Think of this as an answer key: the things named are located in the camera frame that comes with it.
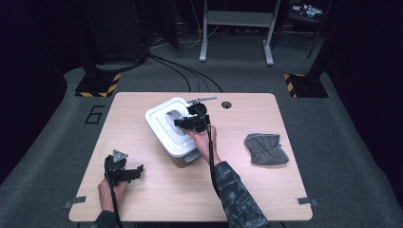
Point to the dark shelf with small items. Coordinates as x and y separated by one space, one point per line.
305 14

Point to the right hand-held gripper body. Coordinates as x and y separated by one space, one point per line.
198 118

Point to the person's right hand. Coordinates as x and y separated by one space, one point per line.
202 145

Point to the grey storage box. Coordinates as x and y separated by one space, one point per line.
187 160

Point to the white lidded storage box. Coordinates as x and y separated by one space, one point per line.
168 129

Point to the grey tape piece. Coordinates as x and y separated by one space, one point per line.
76 200
307 201

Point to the black cabinet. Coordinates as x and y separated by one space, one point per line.
117 31

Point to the black base with striped edge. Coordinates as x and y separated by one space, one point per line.
98 84
305 85

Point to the white metal stand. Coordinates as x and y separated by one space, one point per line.
237 19

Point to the grey towel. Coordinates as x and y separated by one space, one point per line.
266 150

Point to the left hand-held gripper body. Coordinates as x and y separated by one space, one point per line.
114 169

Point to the person's left hand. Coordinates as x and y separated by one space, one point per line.
109 196

